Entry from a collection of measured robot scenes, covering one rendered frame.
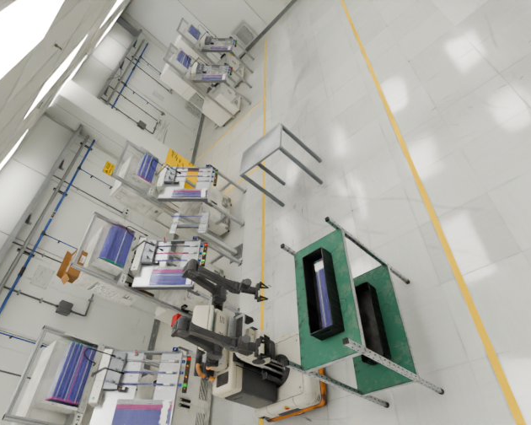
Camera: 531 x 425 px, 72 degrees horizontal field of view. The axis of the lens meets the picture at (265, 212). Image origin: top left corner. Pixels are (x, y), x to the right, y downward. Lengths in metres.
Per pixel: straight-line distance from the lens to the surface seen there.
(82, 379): 4.03
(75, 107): 7.31
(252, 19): 10.97
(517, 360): 2.90
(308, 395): 3.27
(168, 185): 5.64
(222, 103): 8.46
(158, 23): 11.37
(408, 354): 2.76
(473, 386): 2.95
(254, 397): 3.31
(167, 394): 3.93
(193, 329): 2.36
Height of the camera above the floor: 2.71
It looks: 31 degrees down
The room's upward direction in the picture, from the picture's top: 55 degrees counter-clockwise
